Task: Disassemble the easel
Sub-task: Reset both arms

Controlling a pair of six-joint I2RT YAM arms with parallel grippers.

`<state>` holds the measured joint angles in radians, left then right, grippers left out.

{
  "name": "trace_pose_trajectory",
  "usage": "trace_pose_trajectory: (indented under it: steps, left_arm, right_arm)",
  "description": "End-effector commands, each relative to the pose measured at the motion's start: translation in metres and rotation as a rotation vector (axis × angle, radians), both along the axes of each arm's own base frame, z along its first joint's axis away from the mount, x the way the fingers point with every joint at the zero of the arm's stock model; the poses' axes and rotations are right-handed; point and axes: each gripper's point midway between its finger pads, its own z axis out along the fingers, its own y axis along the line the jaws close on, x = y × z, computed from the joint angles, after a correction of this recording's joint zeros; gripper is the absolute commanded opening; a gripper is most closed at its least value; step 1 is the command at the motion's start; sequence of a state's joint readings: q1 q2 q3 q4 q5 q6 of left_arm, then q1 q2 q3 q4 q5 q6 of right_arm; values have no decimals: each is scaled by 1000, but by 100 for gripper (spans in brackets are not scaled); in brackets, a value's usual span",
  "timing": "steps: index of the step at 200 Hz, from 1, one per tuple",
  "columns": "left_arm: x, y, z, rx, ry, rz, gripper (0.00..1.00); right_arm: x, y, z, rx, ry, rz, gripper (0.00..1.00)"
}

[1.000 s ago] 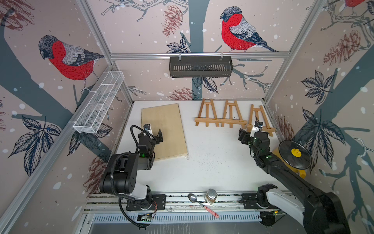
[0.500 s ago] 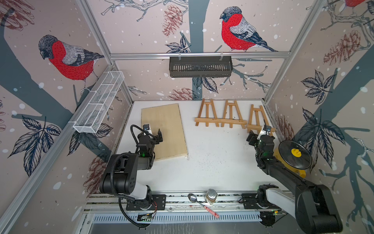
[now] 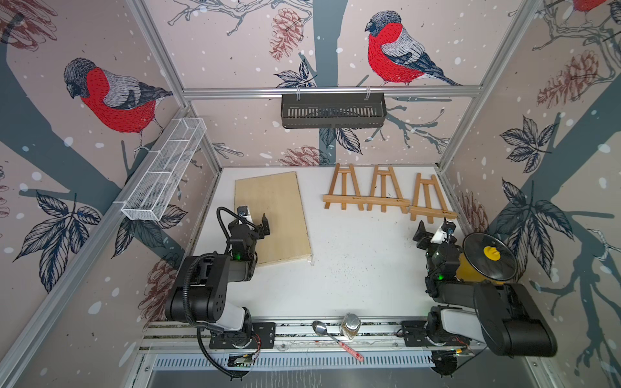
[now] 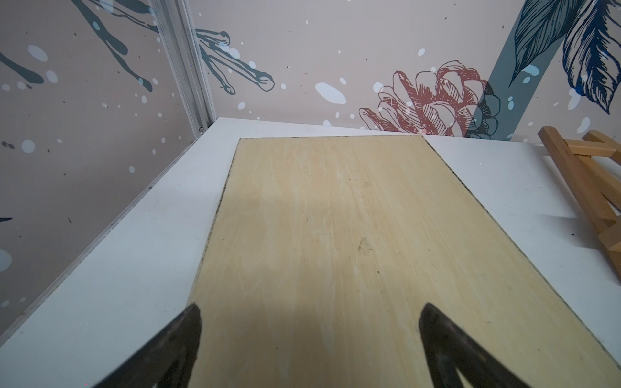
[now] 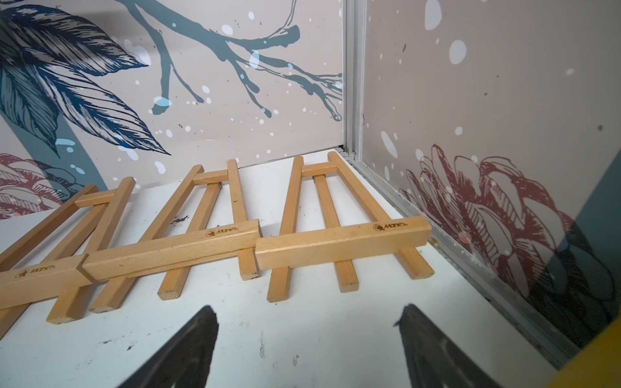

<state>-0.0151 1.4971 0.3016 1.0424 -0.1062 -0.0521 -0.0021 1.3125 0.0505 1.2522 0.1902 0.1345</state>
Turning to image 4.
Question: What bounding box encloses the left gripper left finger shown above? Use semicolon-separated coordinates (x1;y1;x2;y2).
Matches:
97;303;202;387

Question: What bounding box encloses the wooden easel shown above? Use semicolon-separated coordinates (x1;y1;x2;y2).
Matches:
538;126;620;276

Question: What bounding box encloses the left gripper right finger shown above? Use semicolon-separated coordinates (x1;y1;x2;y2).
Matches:
418;303;527;387

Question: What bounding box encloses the plywood board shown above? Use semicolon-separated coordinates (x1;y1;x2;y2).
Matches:
190;136;620;387

